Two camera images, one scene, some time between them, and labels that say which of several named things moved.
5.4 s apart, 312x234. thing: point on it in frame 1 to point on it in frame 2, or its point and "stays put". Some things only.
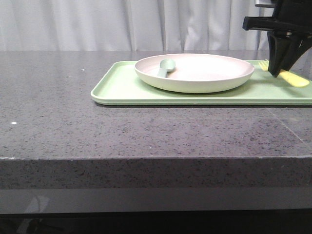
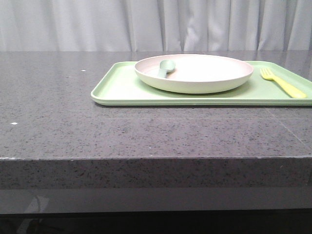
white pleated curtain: x=130 y=25 stays put
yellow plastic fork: x=286 y=76 to x=266 y=73
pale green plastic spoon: x=166 y=66 stays put
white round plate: x=195 y=73 stays put
